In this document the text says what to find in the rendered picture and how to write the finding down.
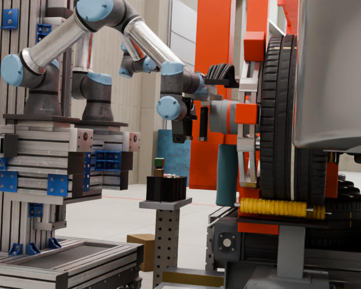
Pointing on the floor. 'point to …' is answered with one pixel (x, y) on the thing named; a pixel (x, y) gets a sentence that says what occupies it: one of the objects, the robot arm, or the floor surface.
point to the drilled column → (165, 242)
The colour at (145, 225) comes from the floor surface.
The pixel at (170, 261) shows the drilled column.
